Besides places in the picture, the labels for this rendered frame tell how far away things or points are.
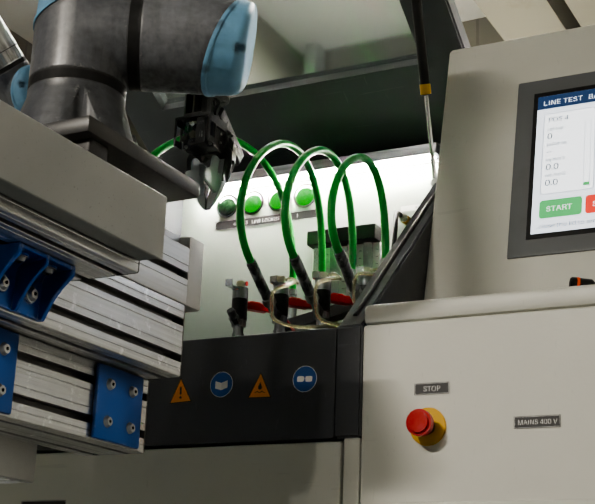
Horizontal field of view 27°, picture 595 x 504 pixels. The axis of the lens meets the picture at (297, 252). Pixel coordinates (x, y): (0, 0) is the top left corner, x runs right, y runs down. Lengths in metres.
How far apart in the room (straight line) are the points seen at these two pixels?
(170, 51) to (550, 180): 0.79
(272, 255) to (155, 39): 1.09
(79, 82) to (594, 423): 0.76
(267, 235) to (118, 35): 1.11
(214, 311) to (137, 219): 1.31
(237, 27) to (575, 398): 0.64
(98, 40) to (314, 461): 0.66
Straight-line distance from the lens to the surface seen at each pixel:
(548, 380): 1.67
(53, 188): 1.16
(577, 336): 1.68
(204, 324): 2.56
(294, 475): 1.78
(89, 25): 1.50
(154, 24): 1.50
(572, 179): 2.05
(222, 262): 2.57
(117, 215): 1.23
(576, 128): 2.11
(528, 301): 1.70
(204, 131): 2.13
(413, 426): 1.68
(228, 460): 1.84
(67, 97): 1.46
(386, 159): 2.44
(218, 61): 1.49
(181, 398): 1.90
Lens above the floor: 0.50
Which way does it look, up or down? 18 degrees up
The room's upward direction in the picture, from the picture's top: 2 degrees clockwise
